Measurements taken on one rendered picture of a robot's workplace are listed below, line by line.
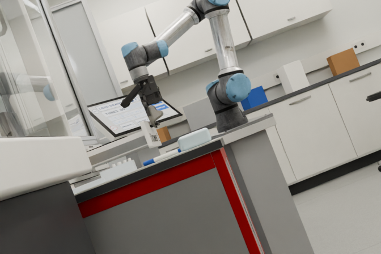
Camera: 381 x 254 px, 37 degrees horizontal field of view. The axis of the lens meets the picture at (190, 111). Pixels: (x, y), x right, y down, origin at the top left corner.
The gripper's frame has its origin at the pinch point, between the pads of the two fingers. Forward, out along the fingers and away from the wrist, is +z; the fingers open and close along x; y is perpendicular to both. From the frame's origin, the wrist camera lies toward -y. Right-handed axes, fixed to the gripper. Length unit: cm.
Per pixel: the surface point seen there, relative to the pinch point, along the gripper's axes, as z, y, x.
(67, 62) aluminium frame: -48, -35, 47
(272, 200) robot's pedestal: 49, 35, 23
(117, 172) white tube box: 12.9, -14.1, -32.6
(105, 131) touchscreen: -10, -34, 72
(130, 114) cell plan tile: -16, -21, 90
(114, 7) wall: -153, -37, 362
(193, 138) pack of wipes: 12, 18, -66
